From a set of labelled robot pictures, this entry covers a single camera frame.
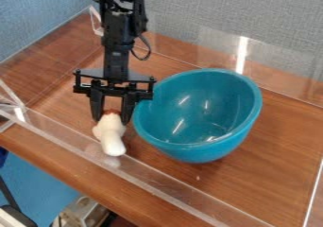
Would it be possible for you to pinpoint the white plush mushroom brown cap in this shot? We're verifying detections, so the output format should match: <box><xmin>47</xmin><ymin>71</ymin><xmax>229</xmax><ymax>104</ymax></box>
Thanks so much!
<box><xmin>93</xmin><ymin>110</ymin><xmax>127</xmax><ymax>156</ymax></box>

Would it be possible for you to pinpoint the blue plastic bowl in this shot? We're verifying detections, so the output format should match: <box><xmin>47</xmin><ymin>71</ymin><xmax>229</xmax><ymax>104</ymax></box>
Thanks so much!
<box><xmin>133</xmin><ymin>68</ymin><xmax>264</xmax><ymax>164</ymax></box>

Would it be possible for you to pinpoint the black stand leg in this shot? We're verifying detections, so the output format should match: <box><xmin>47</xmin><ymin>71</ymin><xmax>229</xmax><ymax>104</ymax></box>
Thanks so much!
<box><xmin>0</xmin><ymin>176</ymin><xmax>38</xmax><ymax>227</ymax></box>

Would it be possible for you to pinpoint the clear acrylic front barrier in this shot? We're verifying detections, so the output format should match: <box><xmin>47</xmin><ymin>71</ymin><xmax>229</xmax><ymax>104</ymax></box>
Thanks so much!
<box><xmin>0</xmin><ymin>109</ymin><xmax>274</xmax><ymax>227</ymax></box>

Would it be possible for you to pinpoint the clear acrylic corner bracket left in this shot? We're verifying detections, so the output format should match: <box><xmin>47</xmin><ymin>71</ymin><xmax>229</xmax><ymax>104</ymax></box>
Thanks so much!
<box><xmin>0</xmin><ymin>79</ymin><xmax>27</xmax><ymax>133</ymax></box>

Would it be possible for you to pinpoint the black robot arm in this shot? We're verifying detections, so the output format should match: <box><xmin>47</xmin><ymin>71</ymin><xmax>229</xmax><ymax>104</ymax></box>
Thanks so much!
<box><xmin>74</xmin><ymin>0</ymin><xmax>157</xmax><ymax>125</ymax></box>

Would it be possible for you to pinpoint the clear acrylic corner bracket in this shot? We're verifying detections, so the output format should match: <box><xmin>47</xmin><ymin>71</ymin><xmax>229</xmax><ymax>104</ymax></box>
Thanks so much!
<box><xmin>89</xmin><ymin>6</ymin><xmax>105</xmax><ymax>37</ymax></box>
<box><xmin>0</xmin><ymin>79</ymin><xmax>27</xmax><ymax>133</ymax></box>

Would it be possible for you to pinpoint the black cable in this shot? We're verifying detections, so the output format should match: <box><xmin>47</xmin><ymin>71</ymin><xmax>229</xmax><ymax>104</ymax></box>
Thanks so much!
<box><xmin>130</xmin><ymin>31</ymin><xmax>153</xmax><ymax>61</ymax></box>

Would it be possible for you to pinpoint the clear acrylic corner bracket back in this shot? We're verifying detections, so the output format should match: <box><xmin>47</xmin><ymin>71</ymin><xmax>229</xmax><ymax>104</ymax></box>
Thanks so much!
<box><xmin>89</xmin><ymin>6</ymin><xmax>105</xmax><ymax>37</ymax></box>

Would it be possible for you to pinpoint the clear acrylic barrier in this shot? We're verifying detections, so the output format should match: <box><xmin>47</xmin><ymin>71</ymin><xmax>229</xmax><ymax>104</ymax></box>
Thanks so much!
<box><xmin>0</xmin><ymin>109</ymin><xmax>274</xmax><ymax>227</ymax></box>
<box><xmin>146</xmin><ymin>12</ymin><xmax>323</xmax><ymax>108</ymax></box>

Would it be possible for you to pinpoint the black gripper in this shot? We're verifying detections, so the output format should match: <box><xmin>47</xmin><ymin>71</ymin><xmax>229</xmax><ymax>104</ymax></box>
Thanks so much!
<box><xmin>74</xmin><ymin>47</ymin><xmax>157</xmax><ymax>125</ymax></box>

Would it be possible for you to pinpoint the white device under table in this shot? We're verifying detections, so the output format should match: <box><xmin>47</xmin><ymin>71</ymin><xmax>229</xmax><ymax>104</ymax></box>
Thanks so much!
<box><xmin>53</xmin><ymin>196</ymin><xmax>110</xmax><ymax>227</ymax></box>

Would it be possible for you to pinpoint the clear acrylic back barrier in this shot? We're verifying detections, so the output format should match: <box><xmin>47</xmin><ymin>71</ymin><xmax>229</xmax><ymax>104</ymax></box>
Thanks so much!
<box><xmin>146</xmin><ymin>12</ymin><xmax>323</xmax><ymax>108</ymax></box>

